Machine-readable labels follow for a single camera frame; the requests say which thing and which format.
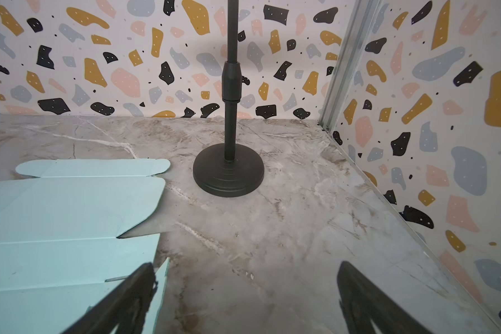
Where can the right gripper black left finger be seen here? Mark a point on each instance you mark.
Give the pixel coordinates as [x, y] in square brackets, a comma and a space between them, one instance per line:
[124, 309]

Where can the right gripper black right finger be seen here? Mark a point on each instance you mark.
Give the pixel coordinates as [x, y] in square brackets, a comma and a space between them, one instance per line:
[366, 308]

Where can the flat mint paper box blank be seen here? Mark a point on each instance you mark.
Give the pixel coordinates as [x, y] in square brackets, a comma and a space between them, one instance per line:
[62, 237]

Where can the black microphone stand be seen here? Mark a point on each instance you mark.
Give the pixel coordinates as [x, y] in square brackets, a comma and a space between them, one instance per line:
[229, 169]

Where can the aluminium right corner post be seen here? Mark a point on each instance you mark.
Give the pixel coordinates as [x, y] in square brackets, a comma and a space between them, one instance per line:
[358, 29]

